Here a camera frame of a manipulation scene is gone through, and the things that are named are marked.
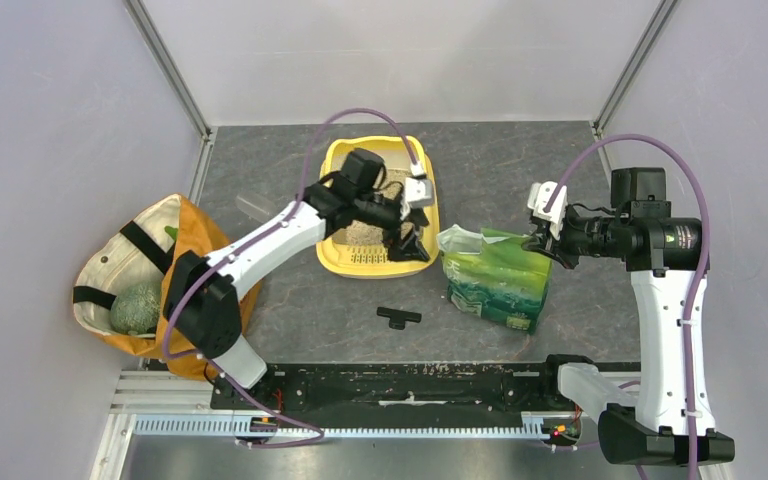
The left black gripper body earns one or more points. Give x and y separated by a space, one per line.
392 232

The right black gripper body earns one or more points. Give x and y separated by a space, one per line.
581 236

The yellow litter box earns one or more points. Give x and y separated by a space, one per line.
356 251

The green litter bag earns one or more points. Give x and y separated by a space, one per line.
490 275

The black plastic clip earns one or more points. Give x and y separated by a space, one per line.
398 319

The clear plastic tube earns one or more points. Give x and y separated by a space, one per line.
256 206

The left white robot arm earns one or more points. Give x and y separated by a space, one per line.
204 295

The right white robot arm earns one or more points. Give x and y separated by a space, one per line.
669 422

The orange tote bag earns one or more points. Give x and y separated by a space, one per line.
118 293

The green round melon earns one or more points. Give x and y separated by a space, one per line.
136 310

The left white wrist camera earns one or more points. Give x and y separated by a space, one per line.
418 188

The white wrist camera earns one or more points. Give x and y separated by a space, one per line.
547 202
418 188

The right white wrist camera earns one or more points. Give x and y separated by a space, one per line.
547 202

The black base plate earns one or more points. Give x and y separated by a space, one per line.
400 417

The aluminium frame rail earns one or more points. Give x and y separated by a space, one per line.
159 391

